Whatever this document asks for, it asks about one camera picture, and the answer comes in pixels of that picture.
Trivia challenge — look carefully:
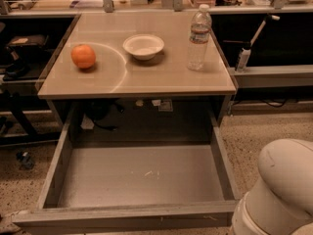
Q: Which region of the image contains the clear plastic water bottle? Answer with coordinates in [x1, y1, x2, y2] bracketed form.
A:
[187, 4, 212, 71]

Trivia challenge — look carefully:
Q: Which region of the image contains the black chair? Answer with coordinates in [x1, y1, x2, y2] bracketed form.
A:
[0, 23, 60, 146]

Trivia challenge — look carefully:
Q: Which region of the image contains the white sneaker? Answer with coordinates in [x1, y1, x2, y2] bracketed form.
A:
[0, 211, 22, 235]

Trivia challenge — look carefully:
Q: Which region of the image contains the grey drawer cabinet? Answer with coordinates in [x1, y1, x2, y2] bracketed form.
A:
[36, 11, 238, 129]

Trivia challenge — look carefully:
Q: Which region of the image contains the white bowl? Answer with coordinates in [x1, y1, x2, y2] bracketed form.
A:
[122, 34, 164, 61]

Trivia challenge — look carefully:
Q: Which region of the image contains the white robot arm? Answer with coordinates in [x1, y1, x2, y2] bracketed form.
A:
[230, 139, 313, 235]

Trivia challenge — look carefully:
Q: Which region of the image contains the orange fruit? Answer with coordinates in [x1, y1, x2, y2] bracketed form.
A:
[70, 44, 96, 69]

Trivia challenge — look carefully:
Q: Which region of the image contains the grey top drawer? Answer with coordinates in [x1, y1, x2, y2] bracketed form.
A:
[13, 101, 239, 235]

